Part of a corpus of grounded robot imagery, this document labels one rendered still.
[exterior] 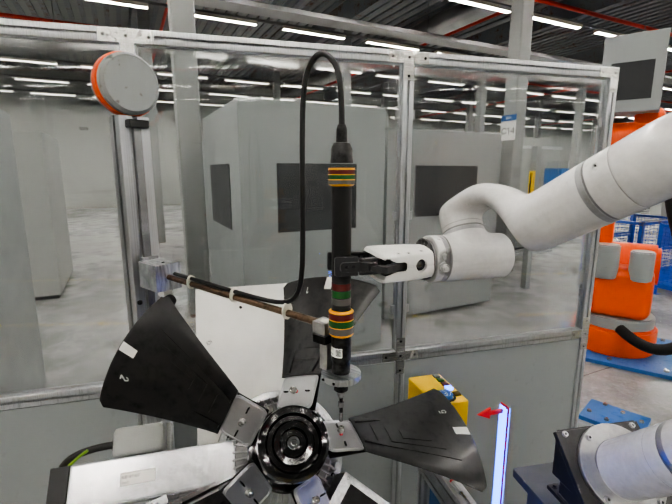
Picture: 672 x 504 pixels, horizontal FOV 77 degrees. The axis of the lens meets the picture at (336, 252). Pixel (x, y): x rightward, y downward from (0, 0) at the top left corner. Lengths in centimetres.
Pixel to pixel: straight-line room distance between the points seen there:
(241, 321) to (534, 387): 136
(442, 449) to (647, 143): 59
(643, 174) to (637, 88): 389
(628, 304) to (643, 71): 195
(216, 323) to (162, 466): 35
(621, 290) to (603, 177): 389
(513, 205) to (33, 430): 150
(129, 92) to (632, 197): 110
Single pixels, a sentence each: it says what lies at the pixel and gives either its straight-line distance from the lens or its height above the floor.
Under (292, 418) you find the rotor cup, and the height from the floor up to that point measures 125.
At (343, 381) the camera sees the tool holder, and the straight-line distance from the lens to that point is 75.
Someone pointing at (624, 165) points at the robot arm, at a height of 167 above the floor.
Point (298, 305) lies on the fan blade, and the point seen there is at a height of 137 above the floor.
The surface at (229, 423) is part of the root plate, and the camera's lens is 84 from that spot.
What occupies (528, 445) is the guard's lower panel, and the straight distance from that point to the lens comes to 220.
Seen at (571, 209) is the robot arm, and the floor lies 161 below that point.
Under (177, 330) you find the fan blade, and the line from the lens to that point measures 82.
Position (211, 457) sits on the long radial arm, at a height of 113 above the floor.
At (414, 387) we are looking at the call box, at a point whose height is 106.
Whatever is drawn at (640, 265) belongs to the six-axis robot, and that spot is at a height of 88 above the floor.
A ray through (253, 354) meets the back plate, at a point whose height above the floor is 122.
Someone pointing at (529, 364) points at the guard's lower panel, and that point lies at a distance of 200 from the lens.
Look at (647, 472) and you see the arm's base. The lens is 107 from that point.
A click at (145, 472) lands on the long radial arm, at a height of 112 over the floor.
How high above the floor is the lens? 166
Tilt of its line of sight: 11 degrees down
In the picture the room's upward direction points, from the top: straight up
